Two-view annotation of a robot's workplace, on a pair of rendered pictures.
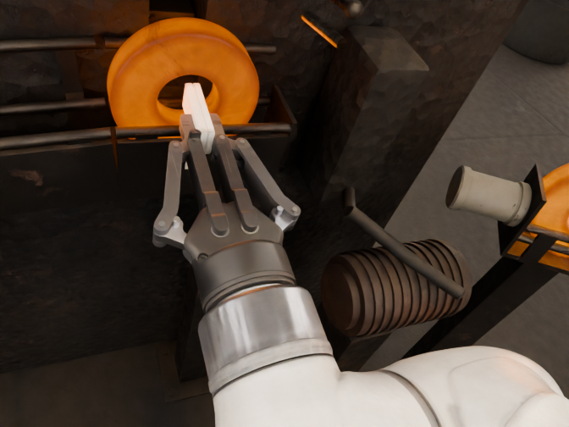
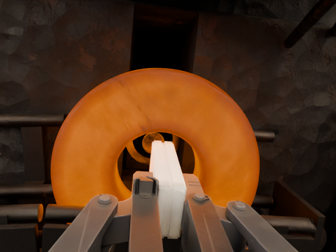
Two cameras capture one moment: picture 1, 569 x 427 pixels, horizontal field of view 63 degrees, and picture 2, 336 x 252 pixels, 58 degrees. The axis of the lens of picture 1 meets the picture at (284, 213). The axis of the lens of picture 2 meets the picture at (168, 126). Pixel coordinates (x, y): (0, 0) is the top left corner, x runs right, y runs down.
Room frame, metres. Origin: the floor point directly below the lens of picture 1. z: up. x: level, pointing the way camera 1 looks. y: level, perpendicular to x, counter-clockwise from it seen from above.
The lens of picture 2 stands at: (0.20, 0.03, 0.81)
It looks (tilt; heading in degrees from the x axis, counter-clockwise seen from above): 11 degrees down; 28
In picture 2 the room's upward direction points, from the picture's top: 6 degrees clockwise
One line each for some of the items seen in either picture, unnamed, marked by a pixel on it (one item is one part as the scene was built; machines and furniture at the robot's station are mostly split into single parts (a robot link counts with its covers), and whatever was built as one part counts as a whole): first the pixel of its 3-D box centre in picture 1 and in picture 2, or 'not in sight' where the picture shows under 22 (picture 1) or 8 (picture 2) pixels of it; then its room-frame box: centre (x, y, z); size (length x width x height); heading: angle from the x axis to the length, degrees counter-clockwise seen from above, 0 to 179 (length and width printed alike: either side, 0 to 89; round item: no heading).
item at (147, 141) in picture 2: not in sight; (150, 127); (0.54, 0.23, 0.74); 0.17 x 0.04 x 0.04; 35
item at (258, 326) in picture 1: (262, 339); not in sight; (0.17, -0.02, 0.73); 0.09 x 0.06 x 0.09; 125
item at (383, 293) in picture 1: (351, 341); not in sight; (0.48, -0.21, 0.27); 0.22 x 0.13 x 0.53; 125
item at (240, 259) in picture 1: (237, 253); not in sight; (0.23, 0.02, 0.73); 0.09 x 0.08 x 0.07; 35
